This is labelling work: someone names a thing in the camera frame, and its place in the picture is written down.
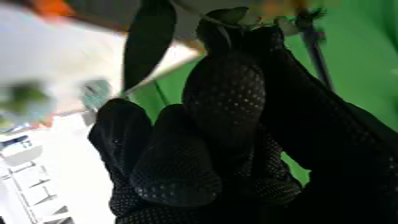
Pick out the dark mat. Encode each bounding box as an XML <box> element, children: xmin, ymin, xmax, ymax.
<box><xmin>60</xmin><ymin>0</ymin><xmax>206</xmax><ymax>34</ymax></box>

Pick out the black stand pole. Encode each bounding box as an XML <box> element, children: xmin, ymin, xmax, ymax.
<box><xmin>293</xmin><ymin>9</ymin><xmax>334</xmax><ymax>92</ymax></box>

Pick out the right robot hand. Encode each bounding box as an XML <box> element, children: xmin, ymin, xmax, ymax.
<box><xmin>87</xmin><ymin>24</ymin><xmax>398</xmax><ymax>224</ymax></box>

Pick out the white sheet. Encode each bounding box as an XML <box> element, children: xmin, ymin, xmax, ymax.
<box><xmin>0</xmin><ymin>1</ymin><xmax>206</xmax><ymax>133</ymax></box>

